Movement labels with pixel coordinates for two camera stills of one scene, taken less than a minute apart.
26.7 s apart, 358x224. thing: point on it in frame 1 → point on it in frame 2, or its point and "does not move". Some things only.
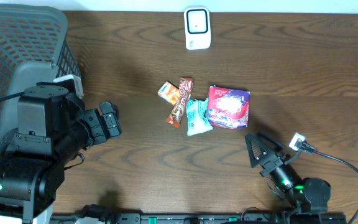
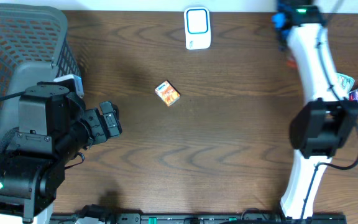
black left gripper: [102, 125] does not move
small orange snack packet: [169, 92] does not move
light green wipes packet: [196, 120] → [345, 83]
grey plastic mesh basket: [20, 45] does not move
